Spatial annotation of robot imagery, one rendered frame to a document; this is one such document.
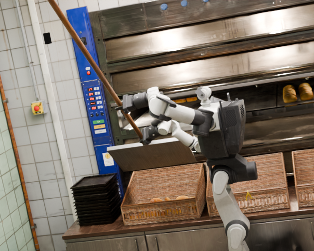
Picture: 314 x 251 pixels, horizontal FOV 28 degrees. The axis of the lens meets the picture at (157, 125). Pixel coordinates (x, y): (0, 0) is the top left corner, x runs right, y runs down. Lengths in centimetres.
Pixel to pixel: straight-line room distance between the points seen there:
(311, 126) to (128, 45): 147
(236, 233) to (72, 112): 174
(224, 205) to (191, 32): 141
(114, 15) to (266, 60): 116
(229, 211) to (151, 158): 81
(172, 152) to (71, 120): 98
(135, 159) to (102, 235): 59
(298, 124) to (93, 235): 168
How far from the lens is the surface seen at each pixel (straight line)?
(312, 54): 458
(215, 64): 462
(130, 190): 471
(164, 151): 429
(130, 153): 431
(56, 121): 493
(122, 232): 444
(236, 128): 365
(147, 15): 467
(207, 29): 460
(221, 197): 380
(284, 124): 467
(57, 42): 486
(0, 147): 494
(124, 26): 471
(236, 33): 456
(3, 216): 486
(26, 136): 507
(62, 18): 309
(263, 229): 430
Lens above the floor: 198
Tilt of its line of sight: 10 degrees down
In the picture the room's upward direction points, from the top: 10 degrees counter-clockwise
